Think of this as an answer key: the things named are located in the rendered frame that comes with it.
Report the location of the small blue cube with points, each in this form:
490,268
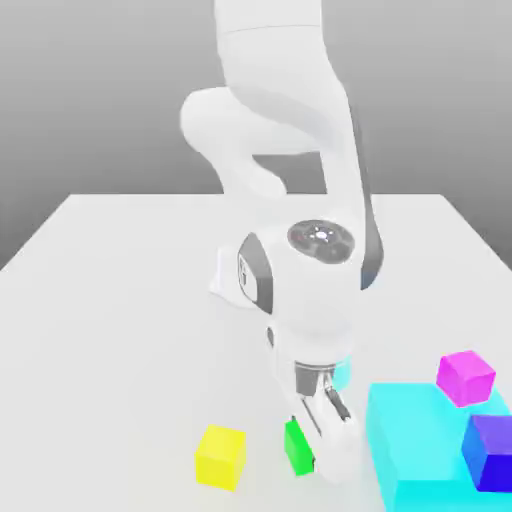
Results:
490,456

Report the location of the small green cube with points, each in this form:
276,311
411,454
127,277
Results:
296,446

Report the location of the small magenta cube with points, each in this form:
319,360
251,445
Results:
466,378

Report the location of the small yellow cube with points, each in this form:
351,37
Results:
220,458

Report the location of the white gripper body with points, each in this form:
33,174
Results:
336,448

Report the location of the large cyan box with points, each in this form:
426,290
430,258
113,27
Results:
416,440

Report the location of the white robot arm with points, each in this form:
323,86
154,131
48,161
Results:
304,192

